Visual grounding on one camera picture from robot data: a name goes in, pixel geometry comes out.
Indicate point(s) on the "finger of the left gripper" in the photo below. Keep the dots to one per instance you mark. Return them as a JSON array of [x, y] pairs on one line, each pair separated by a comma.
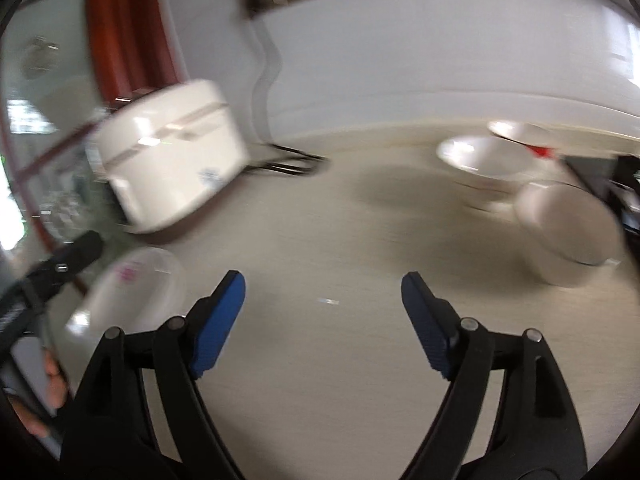
[[67, 261]]

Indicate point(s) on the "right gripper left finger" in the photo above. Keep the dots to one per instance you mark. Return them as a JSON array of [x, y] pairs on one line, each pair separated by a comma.
[[111, 430]]

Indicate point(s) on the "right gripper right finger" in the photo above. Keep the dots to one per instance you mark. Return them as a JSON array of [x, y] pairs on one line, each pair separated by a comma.
[[536, 433]]

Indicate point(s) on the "large floral white plate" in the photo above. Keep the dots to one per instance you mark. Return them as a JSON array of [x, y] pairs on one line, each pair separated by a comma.
[[138, 292]]

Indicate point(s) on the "large green-rimmed white bowl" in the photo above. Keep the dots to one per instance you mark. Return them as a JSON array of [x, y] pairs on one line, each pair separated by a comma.
[[569, 236]]

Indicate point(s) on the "white floral bowl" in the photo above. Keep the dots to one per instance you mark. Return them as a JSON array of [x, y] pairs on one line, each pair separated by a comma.
[[486, 169]]

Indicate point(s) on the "red banded white bowl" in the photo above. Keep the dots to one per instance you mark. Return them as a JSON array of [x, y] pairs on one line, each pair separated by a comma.
[[537, 139]]

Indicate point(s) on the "person's left hand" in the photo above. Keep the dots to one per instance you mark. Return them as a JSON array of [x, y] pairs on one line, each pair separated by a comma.
[[55, 393]]

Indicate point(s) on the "cream rice cooker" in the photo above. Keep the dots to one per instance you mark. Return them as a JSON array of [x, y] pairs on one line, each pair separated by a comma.
[[166, 154]]

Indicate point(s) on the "black gas stove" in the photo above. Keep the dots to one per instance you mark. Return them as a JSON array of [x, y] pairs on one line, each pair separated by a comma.
[[615, 181]]

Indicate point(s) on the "red wooden cabinet frame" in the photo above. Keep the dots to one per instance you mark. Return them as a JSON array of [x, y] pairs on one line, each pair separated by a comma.
[[130, 51]]

